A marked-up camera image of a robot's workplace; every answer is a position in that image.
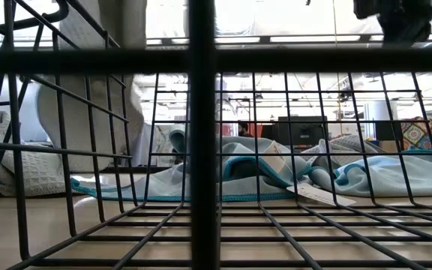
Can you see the light blue microfiber towel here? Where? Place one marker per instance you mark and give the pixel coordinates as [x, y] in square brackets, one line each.
[388, 176]
[238, 183]

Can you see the white pillar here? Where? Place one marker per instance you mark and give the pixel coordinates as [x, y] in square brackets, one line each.
[377, 112]

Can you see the brown cardboard box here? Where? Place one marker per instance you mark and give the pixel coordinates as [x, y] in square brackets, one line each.
[388, 146]

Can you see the black monitor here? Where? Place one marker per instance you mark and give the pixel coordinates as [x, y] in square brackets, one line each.
[308, 135]

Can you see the person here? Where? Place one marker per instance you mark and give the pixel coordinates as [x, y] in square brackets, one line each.
[243, 129]

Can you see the grey cloth cover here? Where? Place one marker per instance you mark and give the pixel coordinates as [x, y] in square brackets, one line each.
[156, 146]

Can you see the black aluminium table frame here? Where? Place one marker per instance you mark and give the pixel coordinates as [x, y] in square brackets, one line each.
[144, 170]

